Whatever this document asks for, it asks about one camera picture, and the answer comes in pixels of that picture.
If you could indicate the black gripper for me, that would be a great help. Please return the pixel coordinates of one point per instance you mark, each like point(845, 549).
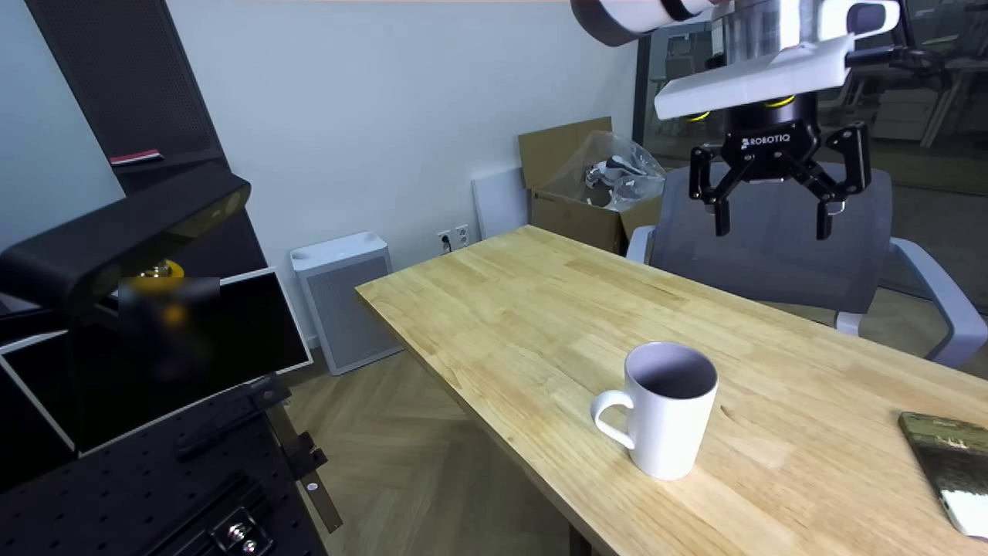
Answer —
point(772, 144)

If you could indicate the white ceramic mug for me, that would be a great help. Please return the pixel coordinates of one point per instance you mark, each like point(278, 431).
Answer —
point(667, 433)

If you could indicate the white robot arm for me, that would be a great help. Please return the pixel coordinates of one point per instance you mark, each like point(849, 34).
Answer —
point(637, 14)

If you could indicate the grey office chair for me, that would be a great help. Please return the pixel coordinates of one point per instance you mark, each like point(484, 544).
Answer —
point(772, 250)

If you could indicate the clear plastic bag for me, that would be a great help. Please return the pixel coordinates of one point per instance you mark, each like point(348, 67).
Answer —
point(617, 178)

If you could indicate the brown cardboard box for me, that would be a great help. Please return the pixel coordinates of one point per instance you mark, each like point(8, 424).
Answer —
point(557, 164)

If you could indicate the white leaning panel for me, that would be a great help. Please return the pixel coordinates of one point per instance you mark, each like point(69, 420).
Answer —
point(499, 203)

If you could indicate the white air purifier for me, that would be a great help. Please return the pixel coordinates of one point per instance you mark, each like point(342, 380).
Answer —
point(342, 303)

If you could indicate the black monitor on stand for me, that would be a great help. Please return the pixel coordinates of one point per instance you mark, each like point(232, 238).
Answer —
point(235, 328)

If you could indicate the black device silver knobs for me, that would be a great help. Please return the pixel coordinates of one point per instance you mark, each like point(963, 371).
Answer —
point(237, 533)

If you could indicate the black optical breadboard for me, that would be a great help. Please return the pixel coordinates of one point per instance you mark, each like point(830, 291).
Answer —
point(94, 505)

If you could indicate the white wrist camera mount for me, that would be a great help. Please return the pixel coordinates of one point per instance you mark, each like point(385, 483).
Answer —
point(752, 81)

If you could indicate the white wall outlet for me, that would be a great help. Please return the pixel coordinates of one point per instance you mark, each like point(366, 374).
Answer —
point(452, 236)

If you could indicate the metal bracket with black clamps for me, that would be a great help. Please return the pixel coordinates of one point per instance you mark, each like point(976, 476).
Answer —
point(311, 464)

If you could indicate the yellow black camera mount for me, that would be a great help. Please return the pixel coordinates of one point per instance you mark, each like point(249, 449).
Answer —
point(155, 275)

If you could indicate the black stereo camera bar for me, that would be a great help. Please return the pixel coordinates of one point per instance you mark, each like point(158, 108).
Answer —
point(111, 241)

